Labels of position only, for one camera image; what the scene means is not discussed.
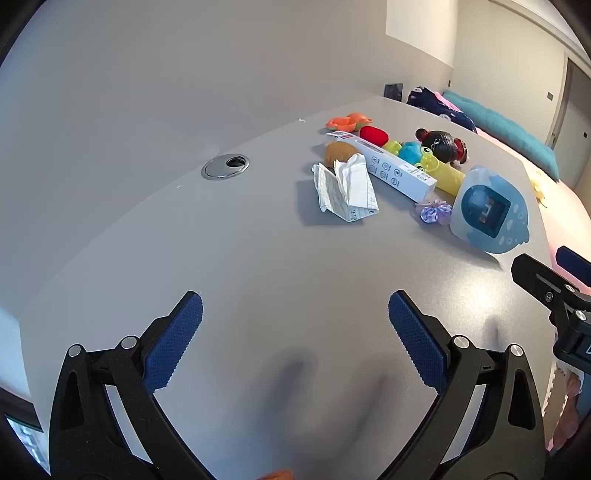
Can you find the grey door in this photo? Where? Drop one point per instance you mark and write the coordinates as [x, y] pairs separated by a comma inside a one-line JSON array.
[[575, 106]]

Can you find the black and red doll figure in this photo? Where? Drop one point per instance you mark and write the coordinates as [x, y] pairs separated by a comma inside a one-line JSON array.
[[438, 143]]

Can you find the small black box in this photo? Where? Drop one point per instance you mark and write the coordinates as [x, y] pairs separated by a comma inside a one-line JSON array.
[[393, 91]]

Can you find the pink bed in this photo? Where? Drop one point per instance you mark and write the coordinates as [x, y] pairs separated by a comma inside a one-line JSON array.
[[565, 212]]

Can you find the pink cloth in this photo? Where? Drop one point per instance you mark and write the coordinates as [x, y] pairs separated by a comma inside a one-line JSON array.
[[450, 102]]

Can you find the brown potato toy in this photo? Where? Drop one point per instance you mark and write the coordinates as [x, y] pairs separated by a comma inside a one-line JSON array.
[[338, 153]]

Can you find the blue white handheld game toy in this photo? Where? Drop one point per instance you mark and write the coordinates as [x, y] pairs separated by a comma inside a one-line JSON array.
[[489, 210]]

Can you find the orange plastic toy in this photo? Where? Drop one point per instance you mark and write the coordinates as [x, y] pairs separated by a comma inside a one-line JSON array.
[[346, 122]]

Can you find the teal pillow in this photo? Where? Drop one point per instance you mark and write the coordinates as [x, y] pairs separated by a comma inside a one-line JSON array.
[[503, 127]]

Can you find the purple scrunchie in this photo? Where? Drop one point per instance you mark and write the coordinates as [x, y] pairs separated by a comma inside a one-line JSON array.
[[433, 212]]

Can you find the yellow plush toy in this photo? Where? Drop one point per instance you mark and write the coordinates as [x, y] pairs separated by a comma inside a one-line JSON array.
[[538, 187]]

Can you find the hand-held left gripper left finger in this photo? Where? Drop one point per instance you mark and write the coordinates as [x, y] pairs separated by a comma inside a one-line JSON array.
[[178, 341]]

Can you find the orange round object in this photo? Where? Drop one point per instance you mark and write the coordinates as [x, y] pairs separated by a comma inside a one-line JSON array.
[[277, 474]]

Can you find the yellow plastic toy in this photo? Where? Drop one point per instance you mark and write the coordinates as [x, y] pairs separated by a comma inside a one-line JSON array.
[[450, 179]]

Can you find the long white cardboard box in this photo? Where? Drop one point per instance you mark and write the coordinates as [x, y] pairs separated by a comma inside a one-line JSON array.
[[392, 170]]

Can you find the blue and yellow frog toy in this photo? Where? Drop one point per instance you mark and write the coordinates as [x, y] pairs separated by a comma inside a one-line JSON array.
[[411, 153]]

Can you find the red plush toy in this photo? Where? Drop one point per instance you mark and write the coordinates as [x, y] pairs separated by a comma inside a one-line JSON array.
[[374, 135]]

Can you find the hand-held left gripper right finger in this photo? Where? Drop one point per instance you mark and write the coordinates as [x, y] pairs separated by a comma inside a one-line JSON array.
[[415, 341]]

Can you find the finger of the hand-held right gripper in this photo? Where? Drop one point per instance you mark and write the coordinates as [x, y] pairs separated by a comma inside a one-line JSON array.
[[572, 259], [538, 279]]

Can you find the crumpled white paper leaflet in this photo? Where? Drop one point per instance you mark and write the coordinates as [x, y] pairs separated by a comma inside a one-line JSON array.
[[346, 191]]

